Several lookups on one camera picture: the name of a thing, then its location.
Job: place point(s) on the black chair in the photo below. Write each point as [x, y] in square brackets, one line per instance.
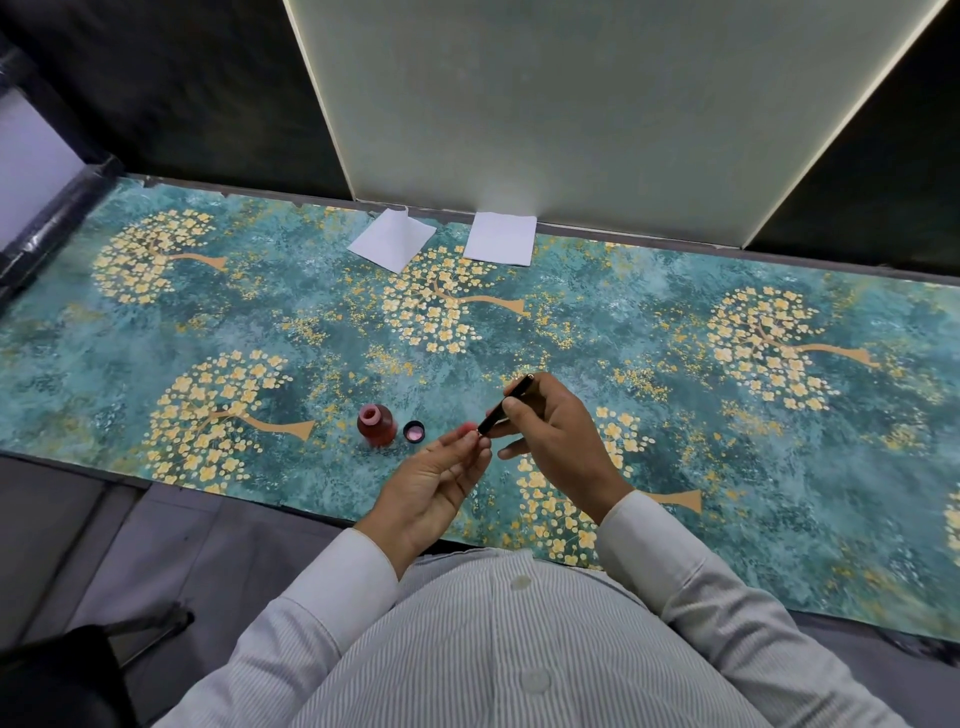
[60, 682]

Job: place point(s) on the person's striped shirt torso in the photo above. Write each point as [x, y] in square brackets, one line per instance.
[510, 652]

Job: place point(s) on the black wrapped metal frame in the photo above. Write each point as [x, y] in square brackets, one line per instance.
[60, 221]

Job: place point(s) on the frosted white light panel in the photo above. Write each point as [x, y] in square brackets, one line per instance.
[600, 112]

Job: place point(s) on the person's right forearm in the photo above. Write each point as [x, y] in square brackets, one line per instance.
[712, 600]

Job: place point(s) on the person's right hand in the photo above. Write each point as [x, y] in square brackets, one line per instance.
[570, 450]

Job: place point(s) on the red ink bottle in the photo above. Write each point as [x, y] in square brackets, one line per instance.
[376, 429]

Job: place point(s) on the creased white paper square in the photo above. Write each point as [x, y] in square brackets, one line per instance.
[390, 241]

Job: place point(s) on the black pen barrel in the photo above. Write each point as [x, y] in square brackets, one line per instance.
[491, 421]

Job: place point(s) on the person's left forearm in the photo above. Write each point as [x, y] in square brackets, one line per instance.
[300, 637]

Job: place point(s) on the teal floral table cover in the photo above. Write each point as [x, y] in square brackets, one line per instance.
[150, 360]

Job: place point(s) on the black bottle cap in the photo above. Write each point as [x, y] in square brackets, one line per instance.
[414, 432]

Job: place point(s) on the person's left hand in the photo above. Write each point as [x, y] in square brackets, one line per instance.
[420, 502]

